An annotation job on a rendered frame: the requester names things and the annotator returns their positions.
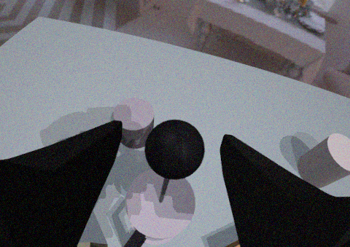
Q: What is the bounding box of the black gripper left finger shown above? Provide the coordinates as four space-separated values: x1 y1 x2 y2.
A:
0 121 122 247

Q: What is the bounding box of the pinkish-grey cylinder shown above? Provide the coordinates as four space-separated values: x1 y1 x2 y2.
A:
114 98 155 149

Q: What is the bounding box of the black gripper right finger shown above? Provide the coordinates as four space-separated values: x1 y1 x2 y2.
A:
219 134 350 247

